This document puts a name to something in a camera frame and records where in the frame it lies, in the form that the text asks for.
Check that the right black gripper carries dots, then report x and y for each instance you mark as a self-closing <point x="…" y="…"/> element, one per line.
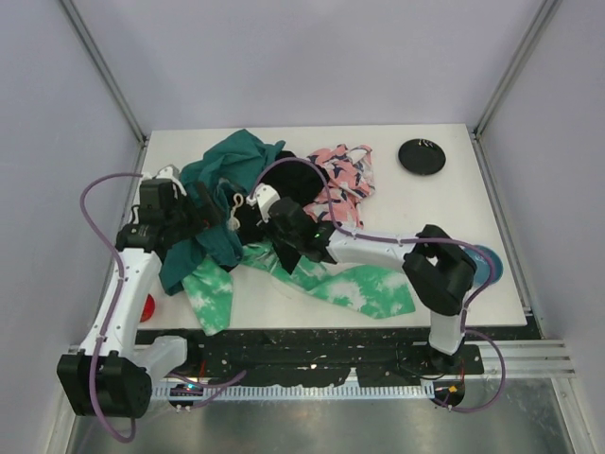
<point x="264" y="227"/>

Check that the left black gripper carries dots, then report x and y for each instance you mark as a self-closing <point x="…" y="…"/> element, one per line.
<point x="203" y="206"/>

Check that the black cloth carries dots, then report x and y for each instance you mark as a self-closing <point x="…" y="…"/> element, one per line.
<point x="292" y="179"/>

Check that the teal cloth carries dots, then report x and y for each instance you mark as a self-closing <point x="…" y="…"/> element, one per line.
<point x="229" y="167"/>

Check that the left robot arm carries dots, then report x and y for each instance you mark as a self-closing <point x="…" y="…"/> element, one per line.
<point x="107" y="376"/>

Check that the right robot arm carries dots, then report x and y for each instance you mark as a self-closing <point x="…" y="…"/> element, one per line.
<point x="439" y="270"/>

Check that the pink navy floral cloth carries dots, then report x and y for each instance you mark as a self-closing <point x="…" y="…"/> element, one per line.
<point x="350" y="179"/>

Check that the green white tie-dye cloth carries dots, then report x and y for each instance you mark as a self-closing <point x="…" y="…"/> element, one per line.
<point x="260" y="293"/>

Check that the red ball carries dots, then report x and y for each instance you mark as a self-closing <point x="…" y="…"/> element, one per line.
<point x="148" y="309"/>

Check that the black plate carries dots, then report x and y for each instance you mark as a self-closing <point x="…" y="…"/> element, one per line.
<point x="421" y="157"/>

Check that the blue plate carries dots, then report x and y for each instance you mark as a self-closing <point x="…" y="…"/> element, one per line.
<point x="488" y="265"/>

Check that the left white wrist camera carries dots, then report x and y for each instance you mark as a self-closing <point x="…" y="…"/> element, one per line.
<point x="171" y="173"/>

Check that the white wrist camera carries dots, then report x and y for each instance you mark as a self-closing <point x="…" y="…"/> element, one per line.
<point x="262" y="198"/>
<point x="171" y="173"/>

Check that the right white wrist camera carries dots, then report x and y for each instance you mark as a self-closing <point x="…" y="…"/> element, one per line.
<point x="262" y="198"/>

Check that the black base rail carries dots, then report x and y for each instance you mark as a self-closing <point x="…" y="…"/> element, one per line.
<point x="316" y="357"/>

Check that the white cable duct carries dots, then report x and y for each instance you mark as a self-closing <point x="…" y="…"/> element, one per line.
<point x="350" y="390"/>

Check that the left aluminium frame post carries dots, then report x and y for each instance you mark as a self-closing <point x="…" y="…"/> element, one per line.
<point x="87" y="40"/>

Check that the aluminium frame post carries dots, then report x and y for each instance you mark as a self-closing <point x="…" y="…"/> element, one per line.
<point x="523" y="51"/>
<point x="87" y="40"/>

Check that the right aluminium frame post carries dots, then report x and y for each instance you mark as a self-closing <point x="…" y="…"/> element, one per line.
<point x="523" y="51"/>

